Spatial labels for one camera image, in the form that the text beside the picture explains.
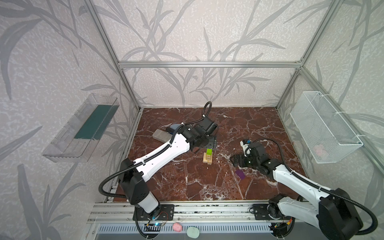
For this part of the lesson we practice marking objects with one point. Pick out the grey rectangular sponge block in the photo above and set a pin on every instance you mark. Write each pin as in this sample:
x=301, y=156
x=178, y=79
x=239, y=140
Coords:
x=162, y=136

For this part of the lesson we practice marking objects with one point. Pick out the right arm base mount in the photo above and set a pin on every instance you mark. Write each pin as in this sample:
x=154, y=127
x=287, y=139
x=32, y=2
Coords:
x=268, y=212

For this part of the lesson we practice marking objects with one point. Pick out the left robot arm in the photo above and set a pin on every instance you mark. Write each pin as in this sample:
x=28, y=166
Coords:
x=183, y=138

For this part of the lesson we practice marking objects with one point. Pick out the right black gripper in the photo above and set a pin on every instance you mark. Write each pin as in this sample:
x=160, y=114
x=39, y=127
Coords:
x=240, y=160

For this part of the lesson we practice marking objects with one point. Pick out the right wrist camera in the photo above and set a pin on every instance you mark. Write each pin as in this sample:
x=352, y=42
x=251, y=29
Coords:
x=245, y=144

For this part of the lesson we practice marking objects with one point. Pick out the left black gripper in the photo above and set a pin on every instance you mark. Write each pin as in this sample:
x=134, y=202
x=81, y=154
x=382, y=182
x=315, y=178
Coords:
x=208, y=143

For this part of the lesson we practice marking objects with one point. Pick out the blue grey oval case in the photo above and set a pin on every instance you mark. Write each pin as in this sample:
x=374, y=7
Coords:
x=173, y=127

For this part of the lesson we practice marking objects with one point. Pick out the clear plastic wall bin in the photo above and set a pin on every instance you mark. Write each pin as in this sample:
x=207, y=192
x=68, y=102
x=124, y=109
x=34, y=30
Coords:
x=78, y=139

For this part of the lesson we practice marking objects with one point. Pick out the pink object in basket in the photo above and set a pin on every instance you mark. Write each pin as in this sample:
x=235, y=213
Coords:
x=320, y=151

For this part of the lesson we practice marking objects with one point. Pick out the right circuit board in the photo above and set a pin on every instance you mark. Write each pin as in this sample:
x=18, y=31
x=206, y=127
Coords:
x=282, y=230

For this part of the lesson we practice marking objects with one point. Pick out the mint green blob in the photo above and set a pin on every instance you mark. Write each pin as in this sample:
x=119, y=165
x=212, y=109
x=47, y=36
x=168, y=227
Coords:
x=193, y=232

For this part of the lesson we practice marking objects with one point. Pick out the green block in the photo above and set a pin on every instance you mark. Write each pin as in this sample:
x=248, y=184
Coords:
x=209, y=152

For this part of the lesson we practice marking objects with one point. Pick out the purple block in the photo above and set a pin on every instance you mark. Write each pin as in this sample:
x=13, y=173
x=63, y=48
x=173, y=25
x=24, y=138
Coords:
x=240, y=174

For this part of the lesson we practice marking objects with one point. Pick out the circuit board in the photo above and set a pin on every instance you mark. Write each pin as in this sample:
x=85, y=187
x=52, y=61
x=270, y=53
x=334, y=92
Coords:
x=154, y=227
x=282, y=230

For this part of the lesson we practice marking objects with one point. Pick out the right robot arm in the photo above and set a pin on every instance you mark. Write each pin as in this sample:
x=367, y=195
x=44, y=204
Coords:
x=323, y=208

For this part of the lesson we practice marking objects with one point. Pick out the white wire wall basket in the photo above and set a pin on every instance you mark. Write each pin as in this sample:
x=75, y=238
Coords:
x=321, y=124

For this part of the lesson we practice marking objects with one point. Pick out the left circuit board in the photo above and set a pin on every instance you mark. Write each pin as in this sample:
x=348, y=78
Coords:
x=154, y=227

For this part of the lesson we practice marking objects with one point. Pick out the blue stapler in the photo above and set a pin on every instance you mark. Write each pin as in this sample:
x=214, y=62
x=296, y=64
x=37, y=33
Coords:
x=170, y=130

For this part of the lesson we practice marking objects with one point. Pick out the pink eraser blob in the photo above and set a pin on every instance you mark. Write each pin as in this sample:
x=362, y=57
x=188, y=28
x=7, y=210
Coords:
x=177, y=227

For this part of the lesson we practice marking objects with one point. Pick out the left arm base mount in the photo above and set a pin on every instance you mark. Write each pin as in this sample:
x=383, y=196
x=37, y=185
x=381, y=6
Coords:
x=165, y=212

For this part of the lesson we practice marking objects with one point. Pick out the wood block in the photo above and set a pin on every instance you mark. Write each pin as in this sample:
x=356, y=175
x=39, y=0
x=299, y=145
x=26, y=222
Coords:
x=209, y=162
x=207, y=157

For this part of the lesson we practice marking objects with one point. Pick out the aluminium front rail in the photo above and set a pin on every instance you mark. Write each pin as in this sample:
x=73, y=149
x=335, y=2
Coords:
x=204, y=212

